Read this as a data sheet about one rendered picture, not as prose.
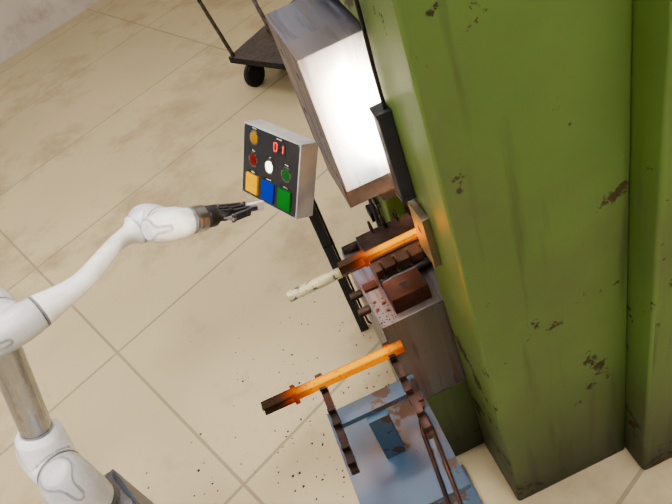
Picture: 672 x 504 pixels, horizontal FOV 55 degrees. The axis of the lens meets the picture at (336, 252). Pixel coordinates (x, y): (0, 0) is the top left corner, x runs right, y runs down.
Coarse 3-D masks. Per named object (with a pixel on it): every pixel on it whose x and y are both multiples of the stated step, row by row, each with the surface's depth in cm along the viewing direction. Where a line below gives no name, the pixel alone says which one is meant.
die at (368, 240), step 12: (408, 216) 215; (384, 228) 214; (396, 228) 211; (408, 228) 209; (360, 240) 214; (372, 240) 210; (384, 240) 209; (384, 252) 204; (396, 252) 203; (420, 252) 201; (372, 264) 203; (384, 264) 201; (408, 264) 202
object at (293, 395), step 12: (384, 348) 181; (396, 348) 180; (360, 360) 181; (372, 360) 180; (384, 360) 181; (336, 372) 181; (348, 372) 180; (312, 384) 180; (324, 384) 180; (276, 396) 181; (288, 396) 179; (300, 396) 180; (264, 408) 179; (276, 408) 181
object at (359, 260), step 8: (408, 232) 205; (416, 232) 204; (392, 240) 205; (400, 240) 204; (408, 240) 205; (376, 248) 205; (384, 248) 204; (352, 256) 204; (360, 256) 203; (368, 256) 203; (344, 264) 203; (352, 264) 204; (360, 264) 205; (368, 264) 204; (344, 272) 205; (352, 272) 205
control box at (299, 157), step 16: (256, 128) 239; (272, 128) 238; (256, 144) 241; (272, 144) 234; (288, 144) 227; (304, 144) 223; (256, 160) 243; (272, 160) 236; (288, 160) 229; (304, 160) 226; (272, 176) 239; (304, 176) 229; (304, 192) 232; (304, 208) 235
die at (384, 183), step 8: (328, 168) 191; (336, 176) 178; (384, 176) 178; (368, 184) 178; (376, 184) 179; (384, 184) 180; (392, 184) 180; (344, 192) 177; (352, 192) 178; (360, 192) 179; (368, 192) 180; (376, 192) 180; (352, 200) 179; (360, 200) 180
